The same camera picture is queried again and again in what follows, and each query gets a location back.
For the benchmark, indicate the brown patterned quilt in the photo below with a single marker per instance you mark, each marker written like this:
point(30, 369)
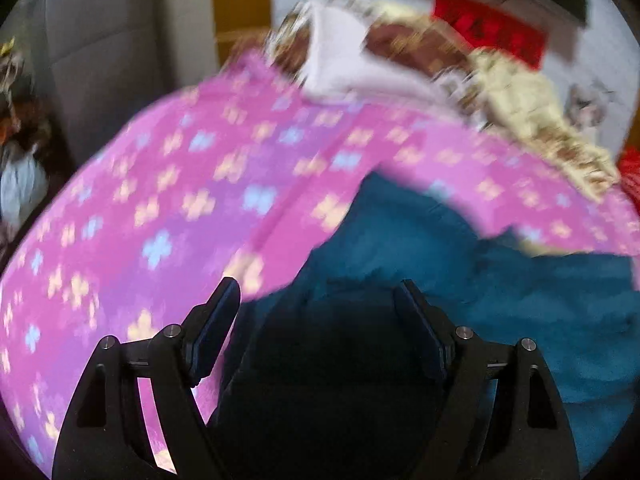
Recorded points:
point(530, 100)

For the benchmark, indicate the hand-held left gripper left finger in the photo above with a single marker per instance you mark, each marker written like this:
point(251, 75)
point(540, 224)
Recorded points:
point(220, 330)

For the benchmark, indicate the pink floral bed sheet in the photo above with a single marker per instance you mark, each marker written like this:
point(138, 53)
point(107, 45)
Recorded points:
point(200, 185)

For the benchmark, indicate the red wall poster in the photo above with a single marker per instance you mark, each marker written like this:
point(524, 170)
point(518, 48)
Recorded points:
point(492, 27)

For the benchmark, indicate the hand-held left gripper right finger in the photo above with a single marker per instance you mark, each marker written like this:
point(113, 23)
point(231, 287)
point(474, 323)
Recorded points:
point(415, 325)

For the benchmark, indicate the teal puffer jacket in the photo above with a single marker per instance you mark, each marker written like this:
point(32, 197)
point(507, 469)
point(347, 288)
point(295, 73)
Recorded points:
point(525, 310)

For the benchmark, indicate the yellow wooden door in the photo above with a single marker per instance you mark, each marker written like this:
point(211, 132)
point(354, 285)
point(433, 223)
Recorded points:
point(240, 0)

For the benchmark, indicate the grey wardrobe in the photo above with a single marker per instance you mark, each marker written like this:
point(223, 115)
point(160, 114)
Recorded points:
point(110, 50)

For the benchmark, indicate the beige pillow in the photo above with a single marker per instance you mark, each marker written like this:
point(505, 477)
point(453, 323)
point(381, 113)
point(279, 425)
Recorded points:
point(345, 55)

